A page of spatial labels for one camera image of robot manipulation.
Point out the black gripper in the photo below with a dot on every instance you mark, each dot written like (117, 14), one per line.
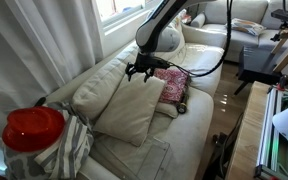
(145, 61)

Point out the white square pillow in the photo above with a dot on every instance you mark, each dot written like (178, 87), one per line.
(130, 106)

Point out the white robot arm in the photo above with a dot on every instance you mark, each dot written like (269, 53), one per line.
(157, 23)

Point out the red patterned blanket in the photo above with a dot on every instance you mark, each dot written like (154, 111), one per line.
(174, 85)

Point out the colourful patterned pillow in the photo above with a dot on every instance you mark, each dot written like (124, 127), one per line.
(247, 26)

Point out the grey round cushion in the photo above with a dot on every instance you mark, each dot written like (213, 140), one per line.
(170, 38)

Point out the small cream cushion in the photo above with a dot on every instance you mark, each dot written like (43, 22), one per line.
(167, 110)

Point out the black yellow flashlight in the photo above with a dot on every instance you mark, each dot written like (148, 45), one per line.
(183, 105)

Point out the white framed window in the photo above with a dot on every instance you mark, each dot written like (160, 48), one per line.
(120, 11)

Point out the cream fabric sofa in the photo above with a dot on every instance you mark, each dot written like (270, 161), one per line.
(190, 133)

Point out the clear plastic box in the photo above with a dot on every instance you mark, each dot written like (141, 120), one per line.
(150, 156)

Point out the small black object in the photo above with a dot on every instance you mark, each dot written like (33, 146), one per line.
(40, 101)

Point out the black floor device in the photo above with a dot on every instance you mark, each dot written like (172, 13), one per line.
(220, 143)

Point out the white curtain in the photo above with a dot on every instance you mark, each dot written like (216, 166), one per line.
(34, 50)

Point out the light grey sofa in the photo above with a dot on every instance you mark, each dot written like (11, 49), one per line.
(250, 43)

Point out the black low table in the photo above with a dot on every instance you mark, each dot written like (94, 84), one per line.
(257, 66)

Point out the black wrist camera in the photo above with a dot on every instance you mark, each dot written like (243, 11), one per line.
(161, 63)

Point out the aluminium frame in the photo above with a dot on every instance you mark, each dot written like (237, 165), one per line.
(277, 140)

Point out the black camera on stand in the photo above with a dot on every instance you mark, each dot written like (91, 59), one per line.
(287, 15)

